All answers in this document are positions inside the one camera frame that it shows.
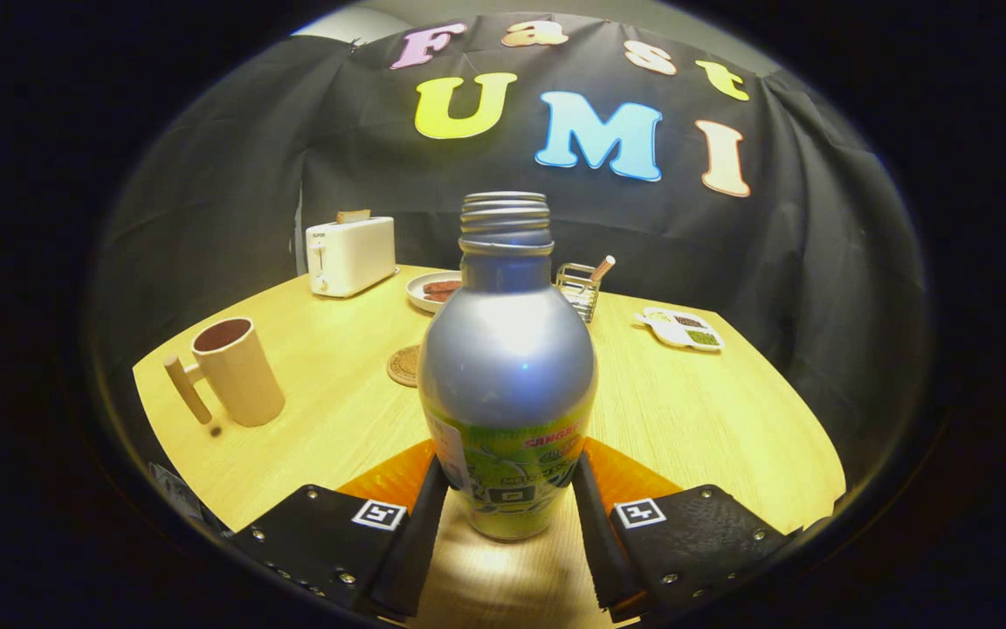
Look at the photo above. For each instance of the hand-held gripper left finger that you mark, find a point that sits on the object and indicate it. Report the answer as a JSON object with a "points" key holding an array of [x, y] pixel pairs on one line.
{"points": [[411, 550]]}

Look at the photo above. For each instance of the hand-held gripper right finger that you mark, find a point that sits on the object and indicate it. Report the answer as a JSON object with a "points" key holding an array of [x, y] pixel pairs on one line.
{"points": [[599, 550]]}

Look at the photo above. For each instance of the round cork coaster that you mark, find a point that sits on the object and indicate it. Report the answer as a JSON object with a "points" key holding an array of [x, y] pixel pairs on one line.
{"points": [[403, 365]]}

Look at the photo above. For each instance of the silver juice bottle green label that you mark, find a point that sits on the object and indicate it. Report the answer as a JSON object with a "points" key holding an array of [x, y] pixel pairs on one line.
{"points": [[507, 367]]}

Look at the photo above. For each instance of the wooden table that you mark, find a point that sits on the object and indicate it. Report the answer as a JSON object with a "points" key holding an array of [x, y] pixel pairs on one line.
{"points": [[337, 428]]}

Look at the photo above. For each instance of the white divided condiment dish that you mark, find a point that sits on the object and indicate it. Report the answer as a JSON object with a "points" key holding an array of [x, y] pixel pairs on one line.
{"points": [[682, 330]]}

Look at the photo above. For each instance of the white round plate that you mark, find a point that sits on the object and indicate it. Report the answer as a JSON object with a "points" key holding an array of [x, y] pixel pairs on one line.
{"points": [[418, 297]]}

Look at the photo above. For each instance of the brown meat piece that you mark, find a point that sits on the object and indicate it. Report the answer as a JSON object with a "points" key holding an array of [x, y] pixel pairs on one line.
{"points": [[442, 286], [438, 297]]}

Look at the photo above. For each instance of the wooden stick with white tip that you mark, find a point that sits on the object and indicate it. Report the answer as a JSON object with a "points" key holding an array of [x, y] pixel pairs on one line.
{"points": [[602, 267]]}

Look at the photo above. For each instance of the white toaster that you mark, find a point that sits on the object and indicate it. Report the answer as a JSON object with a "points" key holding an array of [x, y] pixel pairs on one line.
{"points": [[350, 258]]}

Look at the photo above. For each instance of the toast slice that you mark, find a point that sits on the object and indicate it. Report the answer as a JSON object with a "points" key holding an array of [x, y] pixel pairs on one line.
{"points": [[353, 215]]}

